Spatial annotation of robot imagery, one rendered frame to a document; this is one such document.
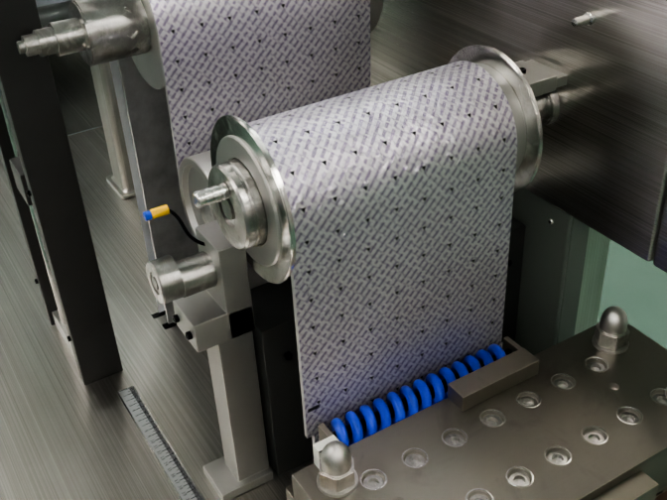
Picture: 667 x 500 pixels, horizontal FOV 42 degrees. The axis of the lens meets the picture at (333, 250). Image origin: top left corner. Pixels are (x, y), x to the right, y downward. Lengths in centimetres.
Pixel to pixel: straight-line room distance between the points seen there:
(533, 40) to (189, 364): 57
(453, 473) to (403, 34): 54
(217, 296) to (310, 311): 10
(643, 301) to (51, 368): 198
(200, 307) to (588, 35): 43
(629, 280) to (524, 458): 207
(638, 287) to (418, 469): 209
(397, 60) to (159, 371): 49
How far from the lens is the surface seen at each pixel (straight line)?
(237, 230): 72
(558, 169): 92
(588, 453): 83
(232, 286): 78
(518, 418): 85
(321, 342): 77
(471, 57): 85
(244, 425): 90
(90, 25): 88
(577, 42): 86
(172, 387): 109
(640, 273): 289
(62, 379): 114
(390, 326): 81
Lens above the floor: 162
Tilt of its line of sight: 34 degrees down
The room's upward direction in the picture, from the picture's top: 3 degrees counter-clockwise
